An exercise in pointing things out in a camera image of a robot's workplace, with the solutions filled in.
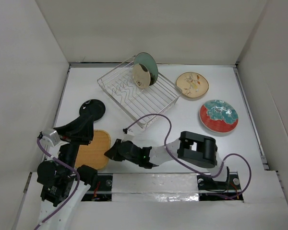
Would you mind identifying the black round plate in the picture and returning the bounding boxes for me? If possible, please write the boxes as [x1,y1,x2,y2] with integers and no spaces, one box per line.
[79,99,106,121]

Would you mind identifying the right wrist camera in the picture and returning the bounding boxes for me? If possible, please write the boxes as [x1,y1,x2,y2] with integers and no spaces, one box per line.
[122,128,134,142]

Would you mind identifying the orange woven oval plate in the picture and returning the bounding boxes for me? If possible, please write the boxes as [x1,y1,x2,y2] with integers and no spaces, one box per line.
[75,130,111,170]

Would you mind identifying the wire dish rack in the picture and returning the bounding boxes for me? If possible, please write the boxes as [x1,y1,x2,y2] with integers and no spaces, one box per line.
[97,55,181,129]

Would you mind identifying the beige floral plate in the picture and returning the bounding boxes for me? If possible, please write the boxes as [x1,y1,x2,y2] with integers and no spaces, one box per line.
[176,72,209,99]

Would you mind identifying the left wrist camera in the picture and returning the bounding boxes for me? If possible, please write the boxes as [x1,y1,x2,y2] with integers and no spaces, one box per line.
[38,128,60,147]

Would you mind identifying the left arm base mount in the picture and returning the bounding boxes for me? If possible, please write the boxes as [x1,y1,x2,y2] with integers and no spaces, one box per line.
[81,173,113,202]

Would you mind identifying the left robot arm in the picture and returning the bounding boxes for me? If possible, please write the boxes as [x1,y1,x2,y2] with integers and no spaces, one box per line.
[35,114,102,230]

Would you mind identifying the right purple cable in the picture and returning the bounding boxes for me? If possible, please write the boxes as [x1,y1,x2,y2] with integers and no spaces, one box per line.
[123,114,252,200]

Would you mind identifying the red and teal plate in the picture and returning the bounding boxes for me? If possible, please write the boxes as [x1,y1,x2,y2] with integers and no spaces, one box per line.
[199,99,239,133]

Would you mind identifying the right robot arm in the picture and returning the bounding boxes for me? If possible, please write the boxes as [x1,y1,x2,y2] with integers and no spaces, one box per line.
[104,131,229,188]

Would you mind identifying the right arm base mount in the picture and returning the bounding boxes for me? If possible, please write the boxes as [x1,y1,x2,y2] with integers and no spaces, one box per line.
[197,173,243,201]

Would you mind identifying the cream plate with black spot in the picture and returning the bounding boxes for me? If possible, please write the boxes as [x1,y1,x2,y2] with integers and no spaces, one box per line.
[132,63,151,89]

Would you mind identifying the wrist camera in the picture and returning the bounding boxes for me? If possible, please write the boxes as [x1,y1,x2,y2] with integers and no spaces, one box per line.
[122,128,134,142]
[38,128,60,147]

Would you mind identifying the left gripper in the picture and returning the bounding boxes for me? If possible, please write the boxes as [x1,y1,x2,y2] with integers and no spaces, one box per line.
[55,112,93,174]

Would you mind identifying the light blue flower plate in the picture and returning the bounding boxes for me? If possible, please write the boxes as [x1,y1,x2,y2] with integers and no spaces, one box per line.
[134,52,158,86]

